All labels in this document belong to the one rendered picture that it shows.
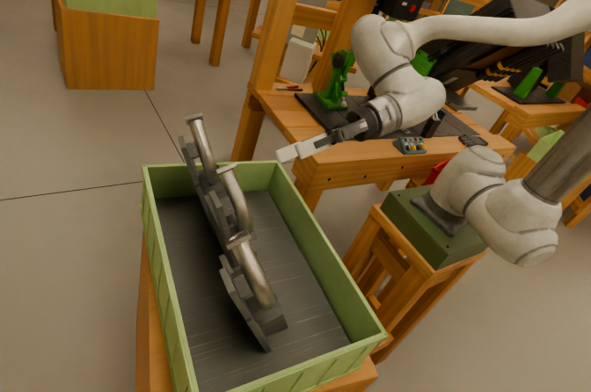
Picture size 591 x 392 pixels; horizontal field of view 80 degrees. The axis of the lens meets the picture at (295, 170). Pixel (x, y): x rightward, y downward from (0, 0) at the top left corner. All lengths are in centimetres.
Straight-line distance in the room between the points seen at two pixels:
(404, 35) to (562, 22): 34
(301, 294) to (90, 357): 105
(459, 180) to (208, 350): 85
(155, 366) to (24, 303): 114
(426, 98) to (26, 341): 169
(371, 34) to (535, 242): 67
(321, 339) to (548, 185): 68
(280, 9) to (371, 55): 85
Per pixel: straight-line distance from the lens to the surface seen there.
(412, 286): 133
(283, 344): 89
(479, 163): 120
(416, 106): 85
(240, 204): 70
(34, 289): 199
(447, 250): 122
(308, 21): 187
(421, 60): 186
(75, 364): 178
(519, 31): 99
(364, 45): 90
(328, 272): 97
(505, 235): 112
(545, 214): 111
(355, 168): 149
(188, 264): 95
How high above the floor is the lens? 161
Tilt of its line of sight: 34 degrees down
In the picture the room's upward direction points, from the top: 21 degrees clockwise
